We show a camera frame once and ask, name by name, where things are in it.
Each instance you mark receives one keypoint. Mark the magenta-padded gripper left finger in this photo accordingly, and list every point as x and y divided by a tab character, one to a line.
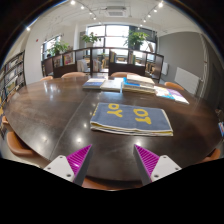
61	166

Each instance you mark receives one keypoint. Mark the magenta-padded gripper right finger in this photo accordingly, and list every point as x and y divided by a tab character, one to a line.
163	166

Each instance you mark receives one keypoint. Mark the grey-blue towel with yellow letters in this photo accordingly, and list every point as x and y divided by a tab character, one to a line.
130	120

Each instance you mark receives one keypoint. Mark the blue printed card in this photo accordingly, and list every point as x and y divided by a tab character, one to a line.
221	129

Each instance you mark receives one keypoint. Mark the purple and white book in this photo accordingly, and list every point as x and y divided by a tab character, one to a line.
178	96

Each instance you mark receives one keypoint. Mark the white and cyan book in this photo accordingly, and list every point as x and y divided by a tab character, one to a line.
164	92

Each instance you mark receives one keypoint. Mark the yellow-edged book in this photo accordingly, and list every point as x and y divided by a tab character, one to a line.
138	90

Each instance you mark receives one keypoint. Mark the dark blue book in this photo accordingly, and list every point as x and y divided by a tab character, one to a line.
93	84

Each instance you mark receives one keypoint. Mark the large white radiator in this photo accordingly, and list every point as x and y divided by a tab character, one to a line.
186	80

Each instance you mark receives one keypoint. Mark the bright blue book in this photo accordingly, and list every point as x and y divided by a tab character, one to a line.
128	84

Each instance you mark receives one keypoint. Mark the beige book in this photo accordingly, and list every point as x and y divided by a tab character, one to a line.
140	79

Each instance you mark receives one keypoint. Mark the small white radiator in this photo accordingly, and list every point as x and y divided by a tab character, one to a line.
165	68

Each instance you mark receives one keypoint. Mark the dark open shelf unit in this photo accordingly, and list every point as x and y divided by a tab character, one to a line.
126	69

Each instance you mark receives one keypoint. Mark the side window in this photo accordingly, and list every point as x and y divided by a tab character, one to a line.
50	43

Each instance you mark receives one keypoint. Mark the large green potted plant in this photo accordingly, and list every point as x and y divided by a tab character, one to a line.
136	38

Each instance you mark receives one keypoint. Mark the large black-framed window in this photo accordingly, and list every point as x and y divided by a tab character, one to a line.
116	31

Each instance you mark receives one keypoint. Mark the ceiling air conditioner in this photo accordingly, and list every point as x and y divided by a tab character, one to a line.
116	13

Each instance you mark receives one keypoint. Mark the ceiling spot lights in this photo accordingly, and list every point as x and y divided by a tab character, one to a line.
72	2

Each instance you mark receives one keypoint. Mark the wall bookshelf with books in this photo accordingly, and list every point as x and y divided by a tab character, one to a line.
13	75

